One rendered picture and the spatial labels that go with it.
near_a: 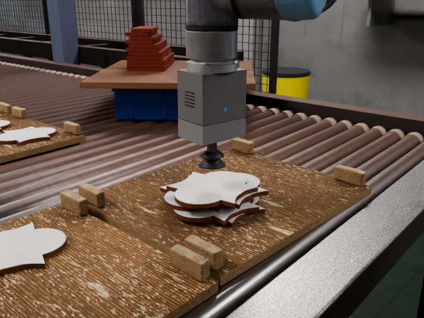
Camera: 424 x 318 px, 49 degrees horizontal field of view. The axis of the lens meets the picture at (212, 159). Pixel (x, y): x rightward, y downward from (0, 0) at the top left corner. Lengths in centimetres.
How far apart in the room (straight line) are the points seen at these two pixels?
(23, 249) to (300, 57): 443
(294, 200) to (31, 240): 42
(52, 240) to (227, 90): 33
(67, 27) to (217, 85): 195
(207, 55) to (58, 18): 194
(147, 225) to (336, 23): 414
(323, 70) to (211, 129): 416
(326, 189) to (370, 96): 377
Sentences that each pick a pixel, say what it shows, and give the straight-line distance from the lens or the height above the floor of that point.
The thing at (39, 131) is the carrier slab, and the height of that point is 95.
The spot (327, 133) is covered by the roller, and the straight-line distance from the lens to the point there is 130.
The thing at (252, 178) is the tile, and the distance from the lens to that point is 81.
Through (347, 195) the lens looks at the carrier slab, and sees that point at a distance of 85.
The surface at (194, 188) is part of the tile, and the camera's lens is 74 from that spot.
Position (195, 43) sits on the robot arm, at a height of 120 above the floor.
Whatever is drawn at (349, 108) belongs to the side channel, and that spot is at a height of 95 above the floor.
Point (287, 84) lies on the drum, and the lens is 392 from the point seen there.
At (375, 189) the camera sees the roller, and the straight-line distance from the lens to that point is 96.
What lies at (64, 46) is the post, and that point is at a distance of 257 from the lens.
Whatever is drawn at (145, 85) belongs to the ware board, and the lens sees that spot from 134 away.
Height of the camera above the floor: 126
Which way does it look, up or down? 19 degrees down
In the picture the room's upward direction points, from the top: straight up
